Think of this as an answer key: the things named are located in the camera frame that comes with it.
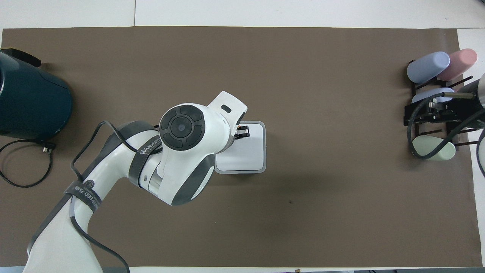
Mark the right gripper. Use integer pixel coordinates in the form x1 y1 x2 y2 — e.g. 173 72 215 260
404 80 481 126

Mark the white square tray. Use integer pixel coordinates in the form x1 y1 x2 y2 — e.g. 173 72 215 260
214 121 267 174

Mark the pale blue cup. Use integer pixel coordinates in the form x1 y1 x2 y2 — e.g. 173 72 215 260
411 88 455 105

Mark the black cup rack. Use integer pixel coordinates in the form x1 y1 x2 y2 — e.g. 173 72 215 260
403 60 474 158

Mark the pale green cup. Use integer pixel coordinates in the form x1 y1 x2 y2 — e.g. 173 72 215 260
412 135 456 162

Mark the pink cup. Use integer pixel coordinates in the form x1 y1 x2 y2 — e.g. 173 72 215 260
437 48 478 82

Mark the dark teal electric kettle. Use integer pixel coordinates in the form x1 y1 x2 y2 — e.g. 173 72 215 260
0 47 74 141

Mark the black cable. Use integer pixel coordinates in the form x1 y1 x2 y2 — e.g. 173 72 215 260
407 92 485 160
70 121 164 273
476 128 485 168

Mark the black power cord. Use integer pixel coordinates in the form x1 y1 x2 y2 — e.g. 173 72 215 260
0 138 57 188

